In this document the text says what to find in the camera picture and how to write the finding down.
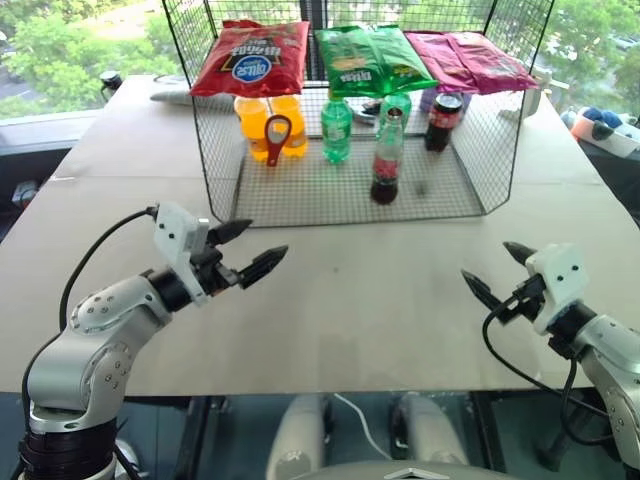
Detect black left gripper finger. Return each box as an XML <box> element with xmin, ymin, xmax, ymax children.
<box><xmin>236</xmin><ymin>244</ymin><xmax>291</xmax><ymax>291</ymax></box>
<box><xmin>206</xmin><ymin>218</ymin><xmax>254</xmax><ymax>247</ymax></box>

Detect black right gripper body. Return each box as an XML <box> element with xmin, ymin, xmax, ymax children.
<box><xmin>494</xmin><ymin>272</ymin><xmax>549</xmax><ymax>325</ymax></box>

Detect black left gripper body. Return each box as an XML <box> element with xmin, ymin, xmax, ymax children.
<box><xmin>191</xmin><ymin>238</ymin><xmax>247</xmax><ymax>297</ymax></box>

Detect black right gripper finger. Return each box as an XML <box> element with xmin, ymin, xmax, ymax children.
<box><xmin>460</xmin><ymin>268</ymin><xmax>505</xmax><ymax>314</ymax></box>
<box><xmin>502</xmin><ymin>240</ymin><xmax>539</xmax><ymax>267</ymax></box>

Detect orange soda plastic bottle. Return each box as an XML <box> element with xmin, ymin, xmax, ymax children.
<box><xmin>271</xmin><ymin>94</ymin><xmax>308</xmax><ymax>158</ymax></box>
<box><xmin>233</xmin><ymin>95</ymin><xmax>275</xmax><ymax>164</ymax></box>

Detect red bottle opener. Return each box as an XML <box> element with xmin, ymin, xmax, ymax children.
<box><xmin>263</xmin><ymin>114</ymin><xmax>293</xmax><ymax>168</ymax></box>

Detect green soda plastic bottle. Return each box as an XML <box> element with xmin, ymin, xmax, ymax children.
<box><xmin>320</xmin><ymin>97</ymin><xmax>354</xmax><ymax>166</ymax></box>

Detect dark cola plastic bottle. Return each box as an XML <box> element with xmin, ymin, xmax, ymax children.
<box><xmin>424</xmin><ymin>92</ymin><xmax>465</xmax><ymax>154</ymax></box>

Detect dark cola bottle front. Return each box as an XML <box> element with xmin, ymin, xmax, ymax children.
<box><xmin>369</xmin><ymin>105</ymin><xmax>405</xmax><ymax>206</ymax></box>

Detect pile of plush toys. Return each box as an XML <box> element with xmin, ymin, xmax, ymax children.
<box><xmin>559</xmin><ymin>105</ymin><xmax>640</xmax><ymax>159</ymax></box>

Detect silver robot leg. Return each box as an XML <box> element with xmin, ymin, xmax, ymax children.
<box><xmin>392</xmin><ymin>392</ymin><xmax>472</xmax><ymax>470</ymax></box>
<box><xmin>264</xmin><ymin>393</ymin><xmax>333</xmax><ymax>480</ymax></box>

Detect red chip bag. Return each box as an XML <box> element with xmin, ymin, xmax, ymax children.
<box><xmin>189</xmin><ymin>19</ymin><xmax>312</xmax><ymax>98</ymax></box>

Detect black tool behind rack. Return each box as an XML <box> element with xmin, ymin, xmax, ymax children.
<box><xmin>349</xmin><ymin>98</ymin><xmax>384</xmax><ymax>125</ymax></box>

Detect black round device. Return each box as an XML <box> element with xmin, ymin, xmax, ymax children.
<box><xmin>98</xmin><ymin>70</ymin><xmax>123</xmax><ymax>104</ymax></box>

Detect silver robot torso edge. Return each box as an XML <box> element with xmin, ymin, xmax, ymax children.
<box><xmin>308</xmin><ymin>460</ymin><xmax>519</xmax><ymax>480</ymax></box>

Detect magenta chip bag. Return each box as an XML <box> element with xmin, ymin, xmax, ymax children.
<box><xmin>403</xmin><ymin>30</ymin><xmax>540</xmax><ymax>96</ymax></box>

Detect green chip bag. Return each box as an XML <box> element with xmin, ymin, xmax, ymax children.
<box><xmin>313</xmin><ymin>24</ymin><xmax>440</xmax><ymax>100</ymax></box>

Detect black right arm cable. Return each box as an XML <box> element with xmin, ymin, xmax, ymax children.
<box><xmin>481</xmin><ymin>293</ymin><xmax>627</xmax><ymax>447</ymax></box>

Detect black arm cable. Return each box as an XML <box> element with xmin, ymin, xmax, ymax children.
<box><xmin>19</xmin><ymin>205</ymin><xmax>160</xmax><ymax>451</ymax></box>
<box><xmin>481</xmin><ymin>293</ymin><xmax>627</xmax><ymax>447</ymax></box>

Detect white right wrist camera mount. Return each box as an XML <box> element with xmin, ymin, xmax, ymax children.
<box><xmin>524</xmin><ymin>242</ymin><xmax>587</xmax><ymax>337</ymax></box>

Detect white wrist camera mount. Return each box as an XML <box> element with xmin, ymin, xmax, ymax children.
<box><xmin>151</xmin><ymin>201</ymin><xmax>212</xmax><ymax>308</ymax></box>
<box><xmin>524</xmin><ymin>242</ymin><xmax>587</xmax><ymax>337</ymax></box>

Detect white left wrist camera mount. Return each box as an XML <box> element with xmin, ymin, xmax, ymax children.
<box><xmin>151</xmin><ymin>201</ymin><xmax>212</xmax><ymax>308</ymax></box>

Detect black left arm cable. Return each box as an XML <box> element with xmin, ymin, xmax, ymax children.
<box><xmin>19</xmin><ymin>205</ymin><xmax>160</xmax><ymax>451</ymax></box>

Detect black wire mesh rack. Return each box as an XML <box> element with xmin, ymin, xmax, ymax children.
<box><xmin>160</xmin><ymin>0</ymin><xmax>556</xmax><ymax>230</ymax></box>

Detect white floor cable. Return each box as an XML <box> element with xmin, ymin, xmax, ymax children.
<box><xmin>331</xmin><ymin>392</ymin><xmax>394</xmax><ymax>462</ymax></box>

